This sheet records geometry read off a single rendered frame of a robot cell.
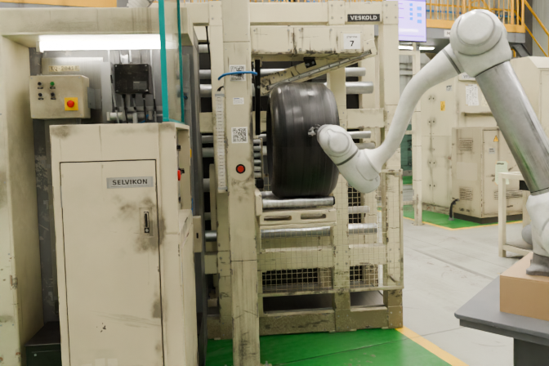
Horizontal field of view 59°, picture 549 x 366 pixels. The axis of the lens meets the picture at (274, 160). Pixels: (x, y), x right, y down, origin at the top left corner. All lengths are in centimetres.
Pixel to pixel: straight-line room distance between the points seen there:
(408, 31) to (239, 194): 450
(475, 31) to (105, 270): 134
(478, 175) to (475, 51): 530
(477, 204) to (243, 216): 481
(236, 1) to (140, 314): 143
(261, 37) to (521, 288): 169
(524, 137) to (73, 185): 136
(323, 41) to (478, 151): 434
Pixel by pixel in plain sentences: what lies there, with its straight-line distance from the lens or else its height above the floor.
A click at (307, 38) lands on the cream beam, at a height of 172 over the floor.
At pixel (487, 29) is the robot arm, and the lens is 147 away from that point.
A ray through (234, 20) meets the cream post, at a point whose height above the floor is 175.
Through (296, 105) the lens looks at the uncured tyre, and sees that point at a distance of 216.
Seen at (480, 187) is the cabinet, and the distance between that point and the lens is 671.
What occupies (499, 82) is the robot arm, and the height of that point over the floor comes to 134.
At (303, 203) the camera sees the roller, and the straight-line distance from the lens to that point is 226.
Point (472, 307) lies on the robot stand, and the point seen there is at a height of 65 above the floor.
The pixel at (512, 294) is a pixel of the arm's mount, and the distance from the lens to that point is 169.
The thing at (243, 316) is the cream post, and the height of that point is 35.
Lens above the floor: 122
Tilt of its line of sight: 3 degrees down
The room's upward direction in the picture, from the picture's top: 2 degrees counter-clockwise
